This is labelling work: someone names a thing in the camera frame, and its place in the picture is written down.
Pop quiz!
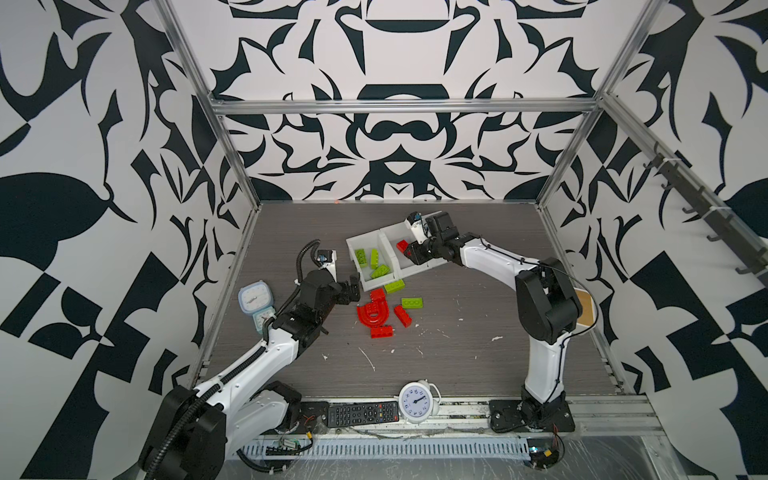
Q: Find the white analog clock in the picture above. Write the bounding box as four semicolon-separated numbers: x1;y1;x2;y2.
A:
398;379;442;425

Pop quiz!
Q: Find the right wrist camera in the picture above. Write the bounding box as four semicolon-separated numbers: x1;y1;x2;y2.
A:
406;212;429;244

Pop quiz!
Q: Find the light blue lidded container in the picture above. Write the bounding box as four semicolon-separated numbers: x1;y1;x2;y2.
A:
238;281;274;315

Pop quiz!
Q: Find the red arch lego piece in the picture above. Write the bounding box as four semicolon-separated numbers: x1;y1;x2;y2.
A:
357;300;389;329

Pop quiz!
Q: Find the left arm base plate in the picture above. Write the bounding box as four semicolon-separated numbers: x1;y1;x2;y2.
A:
274;401;330;434

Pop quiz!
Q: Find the aluminium frame rail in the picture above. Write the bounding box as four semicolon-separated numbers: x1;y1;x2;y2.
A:
211;98;597;115

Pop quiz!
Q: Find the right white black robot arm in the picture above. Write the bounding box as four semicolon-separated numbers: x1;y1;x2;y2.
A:
404;211;583;408

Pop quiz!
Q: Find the left white bin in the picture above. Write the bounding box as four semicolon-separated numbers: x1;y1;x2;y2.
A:
346;229;402;291

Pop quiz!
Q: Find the black remote control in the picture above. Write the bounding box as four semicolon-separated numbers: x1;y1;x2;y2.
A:
325;401;399;428

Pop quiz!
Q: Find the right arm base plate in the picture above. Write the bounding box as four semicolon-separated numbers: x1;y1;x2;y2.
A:
488;395;576;433

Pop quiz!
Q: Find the white box wooden lid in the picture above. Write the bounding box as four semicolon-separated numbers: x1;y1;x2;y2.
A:
575;288;598;329

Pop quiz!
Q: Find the green lego brick cluster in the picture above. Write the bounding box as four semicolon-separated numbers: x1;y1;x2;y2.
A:
370;264;391;279

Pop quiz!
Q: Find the red lego brick low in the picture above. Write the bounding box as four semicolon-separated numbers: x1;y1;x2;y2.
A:
370;325;394;339

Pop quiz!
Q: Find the black wall hook rail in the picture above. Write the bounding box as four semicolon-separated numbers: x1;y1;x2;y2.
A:
644;143;767;288

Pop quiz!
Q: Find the middle white bin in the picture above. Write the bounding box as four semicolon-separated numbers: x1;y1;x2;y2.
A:
381;221;447;279

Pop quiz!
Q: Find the small red lego brick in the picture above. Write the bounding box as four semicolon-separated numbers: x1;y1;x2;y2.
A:
369;288;386;302

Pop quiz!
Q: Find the white cable duct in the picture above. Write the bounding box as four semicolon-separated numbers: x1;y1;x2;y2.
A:
243;437;530;461

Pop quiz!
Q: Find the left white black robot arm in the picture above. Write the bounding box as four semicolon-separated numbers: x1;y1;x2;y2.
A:
138;268;361;479

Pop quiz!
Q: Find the lone green lego brick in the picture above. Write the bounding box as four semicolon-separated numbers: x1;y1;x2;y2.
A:
354;249;370;269

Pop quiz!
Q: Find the white bin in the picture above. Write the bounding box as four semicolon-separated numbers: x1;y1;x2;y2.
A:
381;221;447;279
346;229;402;291

